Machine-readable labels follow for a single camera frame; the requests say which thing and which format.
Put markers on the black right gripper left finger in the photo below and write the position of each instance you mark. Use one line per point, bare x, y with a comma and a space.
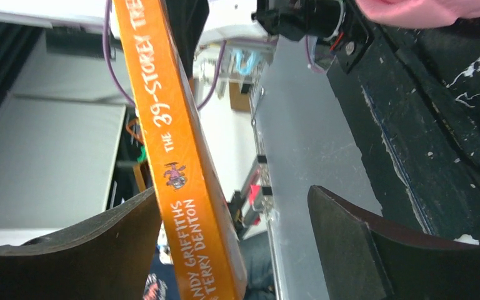
107, 256

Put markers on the aluminium frame rail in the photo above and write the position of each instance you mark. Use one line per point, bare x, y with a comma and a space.
307, 141

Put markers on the orange cover book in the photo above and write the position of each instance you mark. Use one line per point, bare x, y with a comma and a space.
201, 236

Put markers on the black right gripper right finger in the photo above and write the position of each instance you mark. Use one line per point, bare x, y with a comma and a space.
365, 256

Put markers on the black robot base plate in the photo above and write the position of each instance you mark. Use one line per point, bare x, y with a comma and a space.
412, 100

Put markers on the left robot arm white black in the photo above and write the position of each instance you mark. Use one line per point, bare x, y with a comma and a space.
328, 30

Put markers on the pink student backpack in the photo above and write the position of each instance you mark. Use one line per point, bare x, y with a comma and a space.
419, 14

